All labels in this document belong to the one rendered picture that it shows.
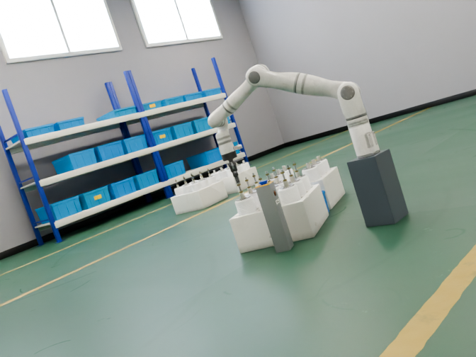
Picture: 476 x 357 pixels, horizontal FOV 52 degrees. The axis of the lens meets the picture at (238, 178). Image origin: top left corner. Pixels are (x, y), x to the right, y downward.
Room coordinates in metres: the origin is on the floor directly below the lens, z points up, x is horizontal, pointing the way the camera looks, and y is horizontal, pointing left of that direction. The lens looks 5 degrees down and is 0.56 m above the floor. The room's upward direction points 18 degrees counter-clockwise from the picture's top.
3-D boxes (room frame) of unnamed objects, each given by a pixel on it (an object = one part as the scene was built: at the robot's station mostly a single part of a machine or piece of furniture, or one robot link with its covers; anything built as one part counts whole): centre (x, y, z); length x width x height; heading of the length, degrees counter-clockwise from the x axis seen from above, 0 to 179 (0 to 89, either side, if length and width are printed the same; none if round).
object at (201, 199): (4.86, 0.42, 0.09); 0.39 x 0.39 x 0.18; 52
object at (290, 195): (2.34, -0.21, 0.16); 0.10 x 0.10 x 0.18
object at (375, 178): (2.12, -0.57, 0.15); 0.14 x 0.14 x 0.30; 45
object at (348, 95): (2.12, -0.57, 0.54); 0.09 x 0.09 x 0.17; 68
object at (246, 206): (2.43, 0.01, 0.16); 0.10 x 0.10 x 0.18
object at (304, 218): (2.49, -0.15, 0.09); 0.39 x 0.39 x 0.18; 67
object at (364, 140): (2.12, -0.57, 0.39); 0.09 x 0.09 x 0.17; 45
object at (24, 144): (7.43, 1.24, 0.97); 3.68 x 0.64 x 1.94; 135
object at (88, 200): (6.62, 2.00, 0.36); 0.50 x 0.38 x 0.21; 46
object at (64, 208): (6.34, 2.32, 0.36); 0.50 x 0.38 x 0.21; 45
